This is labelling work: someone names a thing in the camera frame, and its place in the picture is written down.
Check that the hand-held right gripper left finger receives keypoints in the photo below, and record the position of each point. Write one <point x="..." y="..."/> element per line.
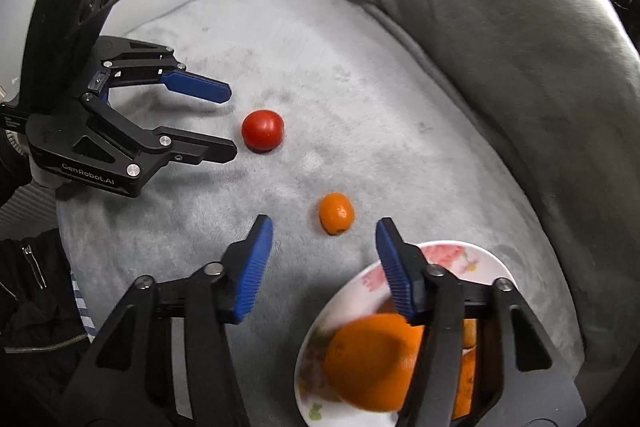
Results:
<point x="255" y="267"/>

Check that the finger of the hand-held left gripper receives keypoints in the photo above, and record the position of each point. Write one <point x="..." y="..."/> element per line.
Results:
<point x="200" y="88"/>
<point x="200" y="148"/>

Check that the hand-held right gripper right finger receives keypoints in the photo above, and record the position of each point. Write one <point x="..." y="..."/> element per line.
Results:
<point x="397" y="272"/>

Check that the floral white plate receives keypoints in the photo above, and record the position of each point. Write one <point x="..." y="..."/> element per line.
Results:
<point x="360" y="292"/>

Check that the red tomato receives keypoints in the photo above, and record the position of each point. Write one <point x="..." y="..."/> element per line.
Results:
<point x="262" y="130"/>

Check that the small mandarin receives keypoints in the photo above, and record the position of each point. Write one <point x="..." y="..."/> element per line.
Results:
<point x="336" y="213"/>

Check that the large smooth orange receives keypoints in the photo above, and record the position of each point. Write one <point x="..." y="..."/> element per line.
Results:
<point x="370" y="362"/>

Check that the speckled orange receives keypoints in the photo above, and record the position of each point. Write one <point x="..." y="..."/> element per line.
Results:
<point x="464" y="382"/>

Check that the grey seat cushion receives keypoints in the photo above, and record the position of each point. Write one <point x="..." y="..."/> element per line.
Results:
<point x="350" y="107"/>

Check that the blue striped cloth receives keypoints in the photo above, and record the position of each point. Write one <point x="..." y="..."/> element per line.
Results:
<point x="85" y="312"/>

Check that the black zipped jacket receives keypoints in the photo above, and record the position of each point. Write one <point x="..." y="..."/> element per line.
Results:
<point x="35" y="297"/>

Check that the grey back cushion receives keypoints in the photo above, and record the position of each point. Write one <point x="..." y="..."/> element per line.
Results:
<point x="500" y="32"/>

